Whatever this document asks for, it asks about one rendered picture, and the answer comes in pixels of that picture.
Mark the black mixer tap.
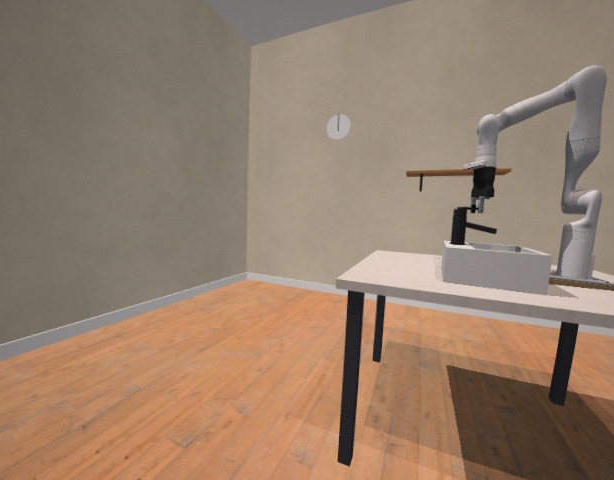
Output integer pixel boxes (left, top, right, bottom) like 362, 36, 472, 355
450, 207, 497, 245

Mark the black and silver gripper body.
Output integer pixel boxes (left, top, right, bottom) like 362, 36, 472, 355
464, 154, 496, 197

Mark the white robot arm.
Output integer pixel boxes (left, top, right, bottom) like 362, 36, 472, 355
476, 65, 607, 279

